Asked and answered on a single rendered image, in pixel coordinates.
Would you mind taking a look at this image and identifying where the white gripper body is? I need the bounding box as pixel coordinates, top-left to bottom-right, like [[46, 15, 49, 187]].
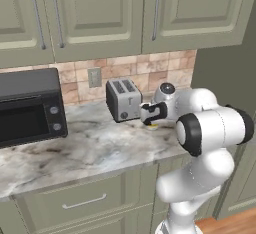
[[139, 101, 169, 126]]

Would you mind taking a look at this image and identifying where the silver toaster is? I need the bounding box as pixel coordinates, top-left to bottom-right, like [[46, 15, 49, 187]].
[[105, 77, 144, 124]]

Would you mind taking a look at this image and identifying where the narrow green drawer front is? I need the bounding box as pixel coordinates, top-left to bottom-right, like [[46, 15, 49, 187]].
[[152, 155, 192, 216]]

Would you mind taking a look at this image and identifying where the green tall cabinet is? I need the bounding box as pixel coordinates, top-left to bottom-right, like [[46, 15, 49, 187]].
[[190, 1, 256, 221]]

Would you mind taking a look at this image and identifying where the green upper cupboard door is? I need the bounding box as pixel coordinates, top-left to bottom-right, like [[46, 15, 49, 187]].
[[0, 0, 56, 69], [141, 0, 256, 55], [40, 0, 146, 64]]

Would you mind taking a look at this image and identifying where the green cupboard door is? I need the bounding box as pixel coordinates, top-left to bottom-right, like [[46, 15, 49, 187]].
[[31, 211, 136, 234], [141, 0, 256, 55], [40, 0, 146, 64], [0, 0, 56, 69]]

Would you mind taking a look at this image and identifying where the black toaster oven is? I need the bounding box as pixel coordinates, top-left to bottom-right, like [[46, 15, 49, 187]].
[[0, 67, 69, 149]]

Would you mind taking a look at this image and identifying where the green lower cupboard door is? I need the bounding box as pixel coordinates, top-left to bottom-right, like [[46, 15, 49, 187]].
[[31, 211, 136, 234]]

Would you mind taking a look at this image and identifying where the grey wall outlet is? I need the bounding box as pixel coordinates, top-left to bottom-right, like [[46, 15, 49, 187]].
[[87, 67, 103, 89]]

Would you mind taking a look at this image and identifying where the silver cupboard handle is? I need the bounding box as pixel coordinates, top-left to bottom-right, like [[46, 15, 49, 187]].
[[151, 0, 161, 42], [48, 0, 66, 49], [27, 0, 47, 51]]

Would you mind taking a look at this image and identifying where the silver drawer handle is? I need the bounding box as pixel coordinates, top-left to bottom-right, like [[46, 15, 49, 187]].
[[61, 193, 108, 210]]

